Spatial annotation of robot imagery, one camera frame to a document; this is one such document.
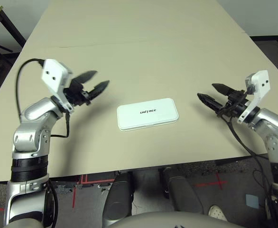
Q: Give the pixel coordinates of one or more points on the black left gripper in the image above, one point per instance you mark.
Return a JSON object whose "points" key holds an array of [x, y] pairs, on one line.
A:
{"points": [[77, 93]]}

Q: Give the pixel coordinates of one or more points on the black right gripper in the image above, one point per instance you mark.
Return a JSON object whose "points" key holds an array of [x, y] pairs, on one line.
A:
{"points": [[236, 104]]}

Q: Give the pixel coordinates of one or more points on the white plastic pencil case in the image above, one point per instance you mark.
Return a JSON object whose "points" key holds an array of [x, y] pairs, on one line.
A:
{"points": [[148, 116]]}

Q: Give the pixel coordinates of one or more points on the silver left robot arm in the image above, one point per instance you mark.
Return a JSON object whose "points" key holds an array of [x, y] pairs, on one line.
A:
{"points": [[34, 111]]}

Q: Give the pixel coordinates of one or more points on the red floor tape cross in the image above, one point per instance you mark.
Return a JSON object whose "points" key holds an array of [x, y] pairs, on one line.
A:
{"points": [[217, 183]]}

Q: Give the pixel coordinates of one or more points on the red floor tape lines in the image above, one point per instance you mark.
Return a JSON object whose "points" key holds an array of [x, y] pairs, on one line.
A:
{"points": [[84, 180]]}

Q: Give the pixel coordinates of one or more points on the dark grey robot right leg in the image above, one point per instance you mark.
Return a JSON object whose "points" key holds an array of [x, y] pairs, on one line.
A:
{"points": [[181, 191]]}

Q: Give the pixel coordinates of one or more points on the dark grey robot leg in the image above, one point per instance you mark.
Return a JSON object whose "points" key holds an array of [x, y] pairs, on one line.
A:
{"points": [[181, 191], [118, 198]]}

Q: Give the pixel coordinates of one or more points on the black framed side table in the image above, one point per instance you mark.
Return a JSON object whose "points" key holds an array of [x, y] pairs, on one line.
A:
{"points": [[8, 21]]}

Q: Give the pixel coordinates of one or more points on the small blue floor square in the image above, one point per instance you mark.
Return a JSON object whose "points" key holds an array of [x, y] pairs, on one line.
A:
{"points": [[252, 201]]}

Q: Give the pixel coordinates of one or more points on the dark grey robot left leg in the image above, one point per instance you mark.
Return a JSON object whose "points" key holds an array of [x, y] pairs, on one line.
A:
{"points": [[118, 198]]}

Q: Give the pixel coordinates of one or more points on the grey robot torso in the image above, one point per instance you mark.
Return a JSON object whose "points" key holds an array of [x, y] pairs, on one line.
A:
{"points": [[172, 221]]}

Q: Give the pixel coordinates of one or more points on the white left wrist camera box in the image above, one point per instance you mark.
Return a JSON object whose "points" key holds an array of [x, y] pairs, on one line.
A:
{"points": [[52, 73]]}

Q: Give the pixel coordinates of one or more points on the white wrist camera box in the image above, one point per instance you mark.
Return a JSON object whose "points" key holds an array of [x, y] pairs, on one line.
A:
{"points": [[52, 73], [260, 83]]}

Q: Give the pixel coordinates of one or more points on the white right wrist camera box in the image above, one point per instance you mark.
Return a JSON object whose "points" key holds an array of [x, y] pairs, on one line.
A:
{"points": [[260, 83]]}

